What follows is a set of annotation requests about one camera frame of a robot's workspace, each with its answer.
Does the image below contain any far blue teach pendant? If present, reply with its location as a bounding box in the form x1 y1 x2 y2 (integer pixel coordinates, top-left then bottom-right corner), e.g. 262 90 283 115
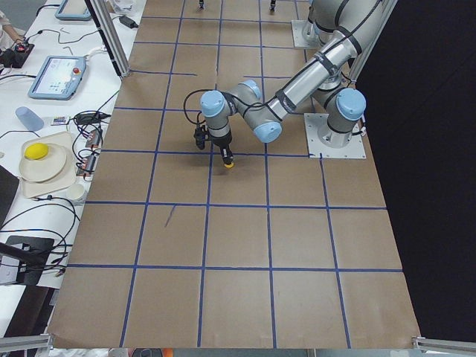
55 0 91 21

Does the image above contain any brown paper table cover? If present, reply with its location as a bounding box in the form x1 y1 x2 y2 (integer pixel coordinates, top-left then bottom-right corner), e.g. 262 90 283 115
48 1 419 349

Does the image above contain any black power adapter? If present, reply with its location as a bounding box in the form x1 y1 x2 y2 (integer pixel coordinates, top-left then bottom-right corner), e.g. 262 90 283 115
118 16 138 29

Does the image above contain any aluminium frame post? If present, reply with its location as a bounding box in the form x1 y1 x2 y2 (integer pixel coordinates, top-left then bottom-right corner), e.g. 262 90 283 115
85 0 130 78

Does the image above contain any white paper cup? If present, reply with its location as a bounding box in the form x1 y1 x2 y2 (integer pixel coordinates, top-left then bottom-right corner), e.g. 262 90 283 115
66 184 88 205

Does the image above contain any beige round plate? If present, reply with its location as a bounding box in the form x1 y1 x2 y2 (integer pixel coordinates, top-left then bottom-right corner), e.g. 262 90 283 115
19 144 67 182

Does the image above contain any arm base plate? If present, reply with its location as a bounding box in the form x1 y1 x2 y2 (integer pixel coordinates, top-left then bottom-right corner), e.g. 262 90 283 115
291 20 323 49
304 113 367 159

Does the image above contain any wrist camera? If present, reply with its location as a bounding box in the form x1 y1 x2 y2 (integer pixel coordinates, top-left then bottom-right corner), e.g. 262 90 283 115
193 125 208 150

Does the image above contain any blue plastic cup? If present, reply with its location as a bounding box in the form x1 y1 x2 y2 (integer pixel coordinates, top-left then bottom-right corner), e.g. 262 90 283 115
15 106 44 132

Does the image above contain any blue teach pendant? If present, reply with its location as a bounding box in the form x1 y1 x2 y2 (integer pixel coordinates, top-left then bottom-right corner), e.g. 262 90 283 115
55 0 91 21
28 56 86 100

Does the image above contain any beige rectangular tray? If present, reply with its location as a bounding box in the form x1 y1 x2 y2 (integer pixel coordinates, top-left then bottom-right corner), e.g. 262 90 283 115
19 132 76 199

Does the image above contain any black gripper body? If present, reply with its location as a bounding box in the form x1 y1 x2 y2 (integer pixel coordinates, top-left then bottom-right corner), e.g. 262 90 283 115
210 132 232 149

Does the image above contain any near blue teach pendant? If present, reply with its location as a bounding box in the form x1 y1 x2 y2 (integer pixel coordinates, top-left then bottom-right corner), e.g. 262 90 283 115
28 56 86 100

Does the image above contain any black camera stand base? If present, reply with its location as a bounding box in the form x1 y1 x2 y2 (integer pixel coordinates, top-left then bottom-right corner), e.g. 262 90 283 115
1 235 54 286

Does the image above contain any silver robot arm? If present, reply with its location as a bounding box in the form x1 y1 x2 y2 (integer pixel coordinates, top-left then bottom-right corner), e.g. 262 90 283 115
194 1 385 167
308 0 336 44

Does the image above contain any yellow lemon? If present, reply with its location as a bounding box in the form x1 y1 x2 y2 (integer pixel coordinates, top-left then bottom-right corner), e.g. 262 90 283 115
24 143 49 160

